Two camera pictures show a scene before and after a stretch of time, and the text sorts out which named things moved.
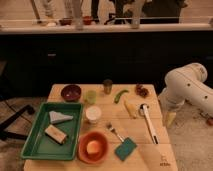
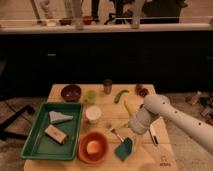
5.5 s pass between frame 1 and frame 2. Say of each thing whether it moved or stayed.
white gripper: moved
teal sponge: stayed
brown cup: stayed
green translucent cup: stayed
